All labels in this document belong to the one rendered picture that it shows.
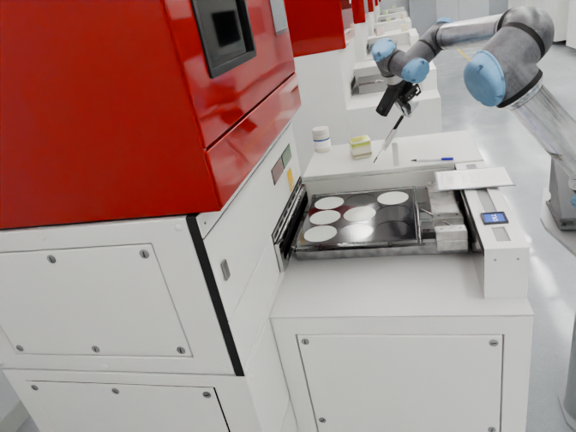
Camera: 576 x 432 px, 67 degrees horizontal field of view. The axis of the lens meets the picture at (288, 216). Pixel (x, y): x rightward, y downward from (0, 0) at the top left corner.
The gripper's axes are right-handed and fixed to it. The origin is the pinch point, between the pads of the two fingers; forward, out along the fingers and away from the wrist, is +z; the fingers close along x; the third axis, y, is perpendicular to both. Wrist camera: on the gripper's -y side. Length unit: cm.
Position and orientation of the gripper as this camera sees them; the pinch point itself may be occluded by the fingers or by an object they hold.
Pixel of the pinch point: (406, 116)
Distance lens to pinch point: 176.0
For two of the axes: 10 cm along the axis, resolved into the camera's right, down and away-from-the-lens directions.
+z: 4.9, 4.2, 7.7
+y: 7.3, -6.8, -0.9
